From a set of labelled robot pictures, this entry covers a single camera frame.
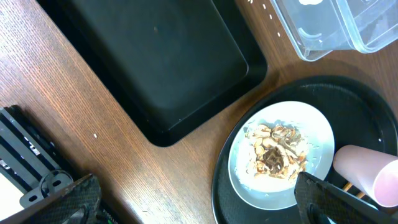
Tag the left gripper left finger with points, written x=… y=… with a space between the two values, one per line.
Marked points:
x=77 y=203

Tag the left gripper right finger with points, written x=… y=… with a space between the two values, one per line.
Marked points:
x=321 y=202

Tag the food scraps pile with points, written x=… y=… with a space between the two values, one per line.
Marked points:
x=277 y=153

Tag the pink cup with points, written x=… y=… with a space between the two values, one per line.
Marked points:
x=372 y=172

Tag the grey plate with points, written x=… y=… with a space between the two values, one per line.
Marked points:
x=274 y=194

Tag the white paper napkin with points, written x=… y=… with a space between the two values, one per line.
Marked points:
x=310 y=2

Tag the clear plastic waste bin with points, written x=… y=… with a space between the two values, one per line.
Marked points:
x=366 y=26

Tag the black rectangular tray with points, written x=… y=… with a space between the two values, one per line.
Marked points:
x=171 y=64

